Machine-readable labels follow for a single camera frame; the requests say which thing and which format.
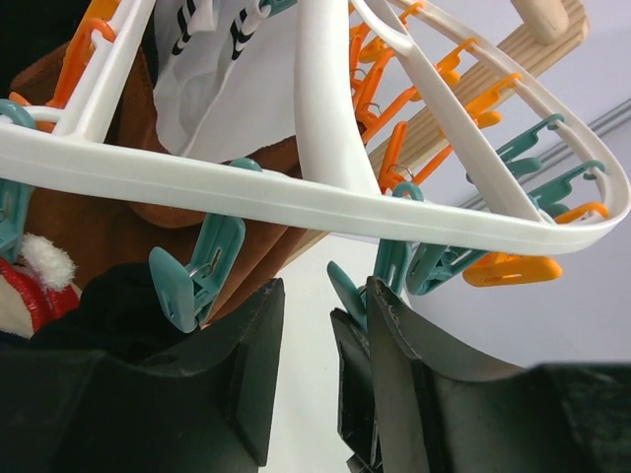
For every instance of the black sock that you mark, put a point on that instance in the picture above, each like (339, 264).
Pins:
(118, 313)

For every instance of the red white christmas sock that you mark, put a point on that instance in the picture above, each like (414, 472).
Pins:
(36, 289)

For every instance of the white oval clip hanger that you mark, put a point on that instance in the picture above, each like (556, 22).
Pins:
(76, 158)

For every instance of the white striped hanging sock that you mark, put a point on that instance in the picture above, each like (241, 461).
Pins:
(225, 85)

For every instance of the orange clip on rim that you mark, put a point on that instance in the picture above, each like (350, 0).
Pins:
(497, 269)

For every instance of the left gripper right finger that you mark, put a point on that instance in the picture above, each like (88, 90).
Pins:
(413, 398)

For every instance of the wooden hanger rack frame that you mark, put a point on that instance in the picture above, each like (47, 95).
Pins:
(338, 191)

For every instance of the teal clip on rim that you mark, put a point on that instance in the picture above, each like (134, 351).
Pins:
(187, 293)

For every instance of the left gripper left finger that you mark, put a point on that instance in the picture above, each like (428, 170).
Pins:
(204, 405)

